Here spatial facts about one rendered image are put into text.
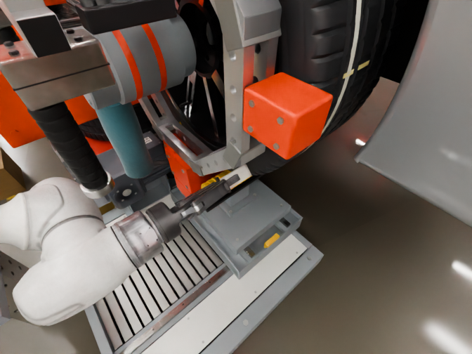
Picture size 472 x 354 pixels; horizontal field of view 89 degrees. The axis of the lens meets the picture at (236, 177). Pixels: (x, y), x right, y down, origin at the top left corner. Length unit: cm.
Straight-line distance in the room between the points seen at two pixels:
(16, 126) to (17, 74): 72
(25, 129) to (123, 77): 61
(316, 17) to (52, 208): 50
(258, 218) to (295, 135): 69
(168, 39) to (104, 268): 40
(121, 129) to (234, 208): 52
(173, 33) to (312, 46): 26
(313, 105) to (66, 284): 42
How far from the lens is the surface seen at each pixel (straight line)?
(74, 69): 31
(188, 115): 76
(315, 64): 36
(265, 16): 33
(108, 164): 101
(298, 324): 108
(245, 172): 54
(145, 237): 44
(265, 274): 102
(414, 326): 125
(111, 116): 67
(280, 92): 32
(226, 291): 100
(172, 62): 50
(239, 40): 31
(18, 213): 54
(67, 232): 49
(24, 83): 31
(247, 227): 94
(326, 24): 35
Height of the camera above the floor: 104
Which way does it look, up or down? 48 degrees down
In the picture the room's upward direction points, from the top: straight up
